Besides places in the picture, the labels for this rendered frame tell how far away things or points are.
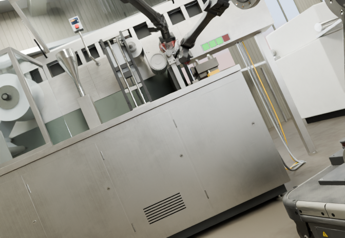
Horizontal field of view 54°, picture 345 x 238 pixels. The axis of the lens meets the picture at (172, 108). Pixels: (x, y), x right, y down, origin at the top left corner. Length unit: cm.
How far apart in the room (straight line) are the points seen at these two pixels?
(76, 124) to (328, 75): 283
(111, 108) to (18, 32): 260
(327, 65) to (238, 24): 161
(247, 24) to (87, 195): 180
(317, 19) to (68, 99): 289
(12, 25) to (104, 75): 253
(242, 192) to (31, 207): 130
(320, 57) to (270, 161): 224
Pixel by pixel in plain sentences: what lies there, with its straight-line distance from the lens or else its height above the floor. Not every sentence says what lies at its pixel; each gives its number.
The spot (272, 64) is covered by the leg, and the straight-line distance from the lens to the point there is 305.
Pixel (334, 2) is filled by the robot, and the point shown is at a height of 86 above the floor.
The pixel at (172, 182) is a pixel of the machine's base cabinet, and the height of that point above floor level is 39.
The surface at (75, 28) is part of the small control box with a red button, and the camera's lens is 257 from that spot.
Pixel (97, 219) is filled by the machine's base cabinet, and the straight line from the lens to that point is 222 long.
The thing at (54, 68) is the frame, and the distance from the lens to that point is 297.
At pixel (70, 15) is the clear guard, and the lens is 279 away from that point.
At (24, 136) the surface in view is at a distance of 234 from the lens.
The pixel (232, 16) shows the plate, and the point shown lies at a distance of 290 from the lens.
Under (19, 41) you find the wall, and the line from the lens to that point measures 501.
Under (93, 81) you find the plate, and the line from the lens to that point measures 279.
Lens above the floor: 72
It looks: 2 degrees up
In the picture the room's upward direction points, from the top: 24 degrees counter-clockwise
